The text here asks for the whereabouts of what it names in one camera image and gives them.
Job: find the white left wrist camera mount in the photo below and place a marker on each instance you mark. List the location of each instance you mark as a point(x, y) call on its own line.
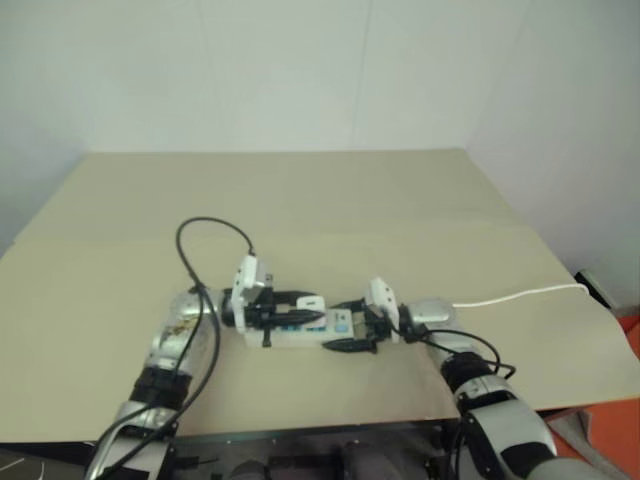
point(246, 280)

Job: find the black panel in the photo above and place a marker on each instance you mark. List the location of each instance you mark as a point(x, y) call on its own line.
point(40, 462)

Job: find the white charger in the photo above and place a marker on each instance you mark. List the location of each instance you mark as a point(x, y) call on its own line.
point(310, 303)

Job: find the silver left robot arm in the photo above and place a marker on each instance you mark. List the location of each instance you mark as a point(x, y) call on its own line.
point(175, 332)

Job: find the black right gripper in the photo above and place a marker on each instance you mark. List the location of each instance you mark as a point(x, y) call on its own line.
point(375, 327)

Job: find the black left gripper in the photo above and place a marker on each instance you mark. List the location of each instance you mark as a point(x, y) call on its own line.
point(263, 315)

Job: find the orange object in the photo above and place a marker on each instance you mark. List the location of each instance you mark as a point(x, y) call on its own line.
point(631, 337)

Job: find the black table frame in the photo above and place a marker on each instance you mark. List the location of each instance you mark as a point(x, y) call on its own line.
point(300, 440)

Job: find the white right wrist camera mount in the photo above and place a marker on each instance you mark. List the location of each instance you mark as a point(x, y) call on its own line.
point(380, 295)

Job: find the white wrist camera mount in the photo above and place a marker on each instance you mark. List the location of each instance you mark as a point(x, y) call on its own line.
point(246, 280)
point(380, 295)

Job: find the white power strip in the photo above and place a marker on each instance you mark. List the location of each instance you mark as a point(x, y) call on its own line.
point(300, 340)

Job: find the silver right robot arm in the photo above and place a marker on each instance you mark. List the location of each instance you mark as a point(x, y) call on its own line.
point(505, 415)

